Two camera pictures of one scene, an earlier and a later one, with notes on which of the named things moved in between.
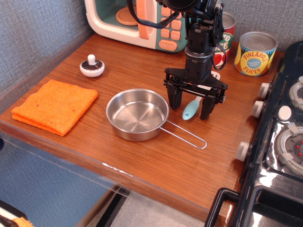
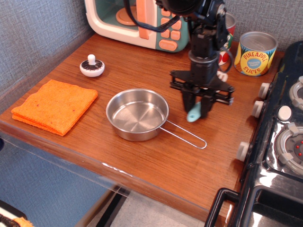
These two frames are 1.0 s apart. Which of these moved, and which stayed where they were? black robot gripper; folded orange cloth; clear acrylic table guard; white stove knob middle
Moved: black robot gripper
Stayed: clear acrylic table guard; folded orange cloth; white stove knob middle
